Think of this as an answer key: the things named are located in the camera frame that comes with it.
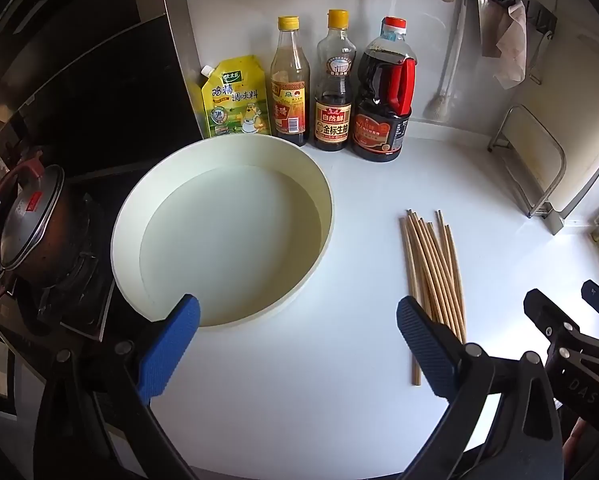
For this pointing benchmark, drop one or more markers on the vinegar bottle with yellow cap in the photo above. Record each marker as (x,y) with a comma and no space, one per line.
(289,105)

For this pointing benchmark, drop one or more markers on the metal board rack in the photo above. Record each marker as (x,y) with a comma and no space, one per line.
(562,160)

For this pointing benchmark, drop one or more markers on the black gas stove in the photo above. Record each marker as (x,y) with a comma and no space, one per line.
(79,305)

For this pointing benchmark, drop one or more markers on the white round basin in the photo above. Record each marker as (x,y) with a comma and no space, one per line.
(229,230)

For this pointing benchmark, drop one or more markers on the soy sauce bottle yellow cap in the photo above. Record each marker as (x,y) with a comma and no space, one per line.
(333,120)

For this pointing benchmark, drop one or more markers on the yellow seasoning pouch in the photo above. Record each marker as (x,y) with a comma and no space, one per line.
(237,100)

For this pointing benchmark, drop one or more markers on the cream cutting board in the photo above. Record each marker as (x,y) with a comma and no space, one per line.
(584,135)

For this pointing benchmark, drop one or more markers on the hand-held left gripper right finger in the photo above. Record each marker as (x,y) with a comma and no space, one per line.
(424,345)

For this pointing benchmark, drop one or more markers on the pile of wooden chopsticks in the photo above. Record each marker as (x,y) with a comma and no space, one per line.
(432,270)

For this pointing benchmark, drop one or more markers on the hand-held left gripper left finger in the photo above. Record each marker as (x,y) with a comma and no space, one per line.
(169,345)

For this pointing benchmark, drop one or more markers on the dark cooking pot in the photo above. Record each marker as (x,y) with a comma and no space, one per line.
(61,245)

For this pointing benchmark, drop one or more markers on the white dish brush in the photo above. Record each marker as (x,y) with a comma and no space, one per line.
(452,55)

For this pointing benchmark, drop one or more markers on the beige rag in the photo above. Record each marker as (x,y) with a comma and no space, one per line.
(509,50)

